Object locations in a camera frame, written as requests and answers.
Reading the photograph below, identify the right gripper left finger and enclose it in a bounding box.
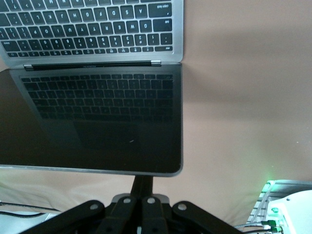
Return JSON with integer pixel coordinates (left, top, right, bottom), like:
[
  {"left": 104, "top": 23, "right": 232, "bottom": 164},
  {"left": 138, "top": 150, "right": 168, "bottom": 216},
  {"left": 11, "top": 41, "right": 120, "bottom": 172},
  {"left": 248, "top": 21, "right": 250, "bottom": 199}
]
[{"left": 42, "top": 175, "right": 144, "bottom": 234}]

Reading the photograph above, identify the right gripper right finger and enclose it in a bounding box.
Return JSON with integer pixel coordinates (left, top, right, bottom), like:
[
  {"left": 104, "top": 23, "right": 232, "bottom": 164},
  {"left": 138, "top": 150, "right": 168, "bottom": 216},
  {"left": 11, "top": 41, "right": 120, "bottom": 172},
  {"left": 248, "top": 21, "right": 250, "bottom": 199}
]
[{"left": 141, "top": 175, "right": 241, "bottom": 234}]

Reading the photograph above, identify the grey laptop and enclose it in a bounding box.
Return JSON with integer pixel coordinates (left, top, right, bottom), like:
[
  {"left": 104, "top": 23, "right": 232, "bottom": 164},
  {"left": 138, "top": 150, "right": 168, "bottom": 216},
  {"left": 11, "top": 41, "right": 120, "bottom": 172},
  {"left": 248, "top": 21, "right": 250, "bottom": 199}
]
[{"left": 0, "top": 0, "right": 185, "bottom": 178}]

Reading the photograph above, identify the brown table cover sheet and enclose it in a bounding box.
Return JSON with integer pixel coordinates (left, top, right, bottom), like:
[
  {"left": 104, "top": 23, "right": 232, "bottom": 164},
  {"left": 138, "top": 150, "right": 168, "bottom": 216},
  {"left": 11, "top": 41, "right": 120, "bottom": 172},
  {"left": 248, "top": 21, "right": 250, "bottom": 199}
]
[{"left": 0, "top": 0, "right": 312, "bottom": 234}]

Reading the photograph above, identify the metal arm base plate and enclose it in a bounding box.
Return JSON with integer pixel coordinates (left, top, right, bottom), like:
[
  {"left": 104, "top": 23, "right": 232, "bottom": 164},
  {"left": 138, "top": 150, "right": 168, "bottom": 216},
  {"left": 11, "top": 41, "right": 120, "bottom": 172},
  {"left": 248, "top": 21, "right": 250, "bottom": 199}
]
[{"left": 246, "top": 179, "right": 312, "bottom": 234}]

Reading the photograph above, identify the long black cable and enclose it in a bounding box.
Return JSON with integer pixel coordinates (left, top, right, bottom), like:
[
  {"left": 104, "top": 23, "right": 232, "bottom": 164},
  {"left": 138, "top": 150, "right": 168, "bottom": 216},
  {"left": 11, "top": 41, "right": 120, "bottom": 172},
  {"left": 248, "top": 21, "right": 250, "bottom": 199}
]
[{"left": 0, "top": 209, "right": 63, "bottom": 218}]

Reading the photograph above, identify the black base connector cable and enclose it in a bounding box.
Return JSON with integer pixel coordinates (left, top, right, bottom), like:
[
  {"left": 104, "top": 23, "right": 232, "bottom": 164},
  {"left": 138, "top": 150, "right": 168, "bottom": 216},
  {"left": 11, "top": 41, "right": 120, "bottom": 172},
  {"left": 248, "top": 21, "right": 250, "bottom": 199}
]
[{"left": 235, "top": 218, "right": 286, "bottom": 234}]

